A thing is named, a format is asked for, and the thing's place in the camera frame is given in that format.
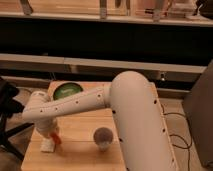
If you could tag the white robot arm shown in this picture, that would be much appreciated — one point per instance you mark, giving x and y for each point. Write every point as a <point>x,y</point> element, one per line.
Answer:
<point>144,138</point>

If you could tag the white sponge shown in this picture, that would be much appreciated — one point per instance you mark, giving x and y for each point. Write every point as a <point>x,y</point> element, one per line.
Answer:
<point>47,146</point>

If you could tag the green bowl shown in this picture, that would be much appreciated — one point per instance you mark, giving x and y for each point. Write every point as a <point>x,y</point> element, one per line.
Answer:
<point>66,89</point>

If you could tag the dark cabinet right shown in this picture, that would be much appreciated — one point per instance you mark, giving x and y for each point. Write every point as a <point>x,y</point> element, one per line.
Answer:
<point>198,107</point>

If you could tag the black chair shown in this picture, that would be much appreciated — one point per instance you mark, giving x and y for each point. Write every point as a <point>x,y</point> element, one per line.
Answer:
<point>8,107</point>

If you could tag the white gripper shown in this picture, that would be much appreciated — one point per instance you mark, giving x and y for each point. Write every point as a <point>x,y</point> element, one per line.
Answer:
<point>47,128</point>

